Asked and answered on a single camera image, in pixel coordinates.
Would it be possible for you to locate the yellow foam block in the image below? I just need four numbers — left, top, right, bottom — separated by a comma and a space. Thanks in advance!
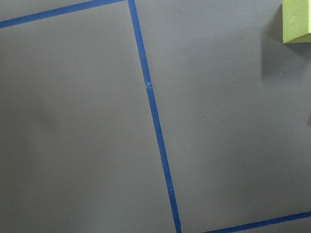
282, 0, 311, 44

